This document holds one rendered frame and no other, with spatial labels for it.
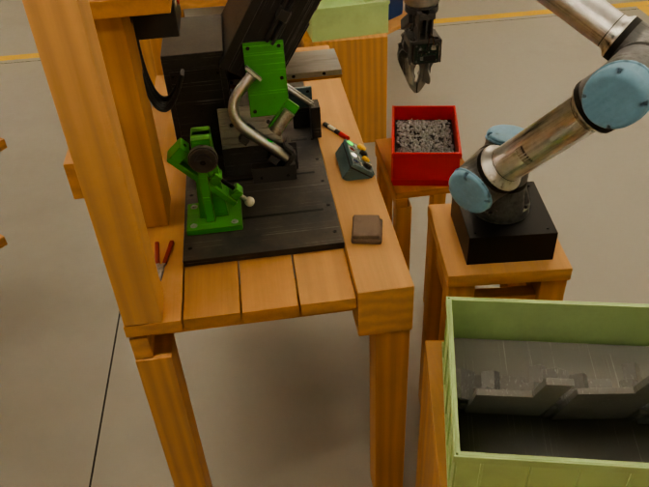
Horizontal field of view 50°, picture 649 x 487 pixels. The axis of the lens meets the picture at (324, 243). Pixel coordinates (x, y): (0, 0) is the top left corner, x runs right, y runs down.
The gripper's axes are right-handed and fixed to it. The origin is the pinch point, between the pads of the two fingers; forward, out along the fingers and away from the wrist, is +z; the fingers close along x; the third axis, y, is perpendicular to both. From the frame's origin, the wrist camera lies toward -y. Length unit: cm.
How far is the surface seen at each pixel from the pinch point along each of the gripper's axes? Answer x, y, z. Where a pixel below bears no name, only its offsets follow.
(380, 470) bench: -12, 25, 114
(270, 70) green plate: -32, -38, 10
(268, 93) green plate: -34, -37, 16
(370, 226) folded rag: -11.7, 4.5, 36.3
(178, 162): -59, -8, 19
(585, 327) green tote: 29, 45, 40
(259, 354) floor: -47, -43, 129
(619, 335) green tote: 37, 47, 42
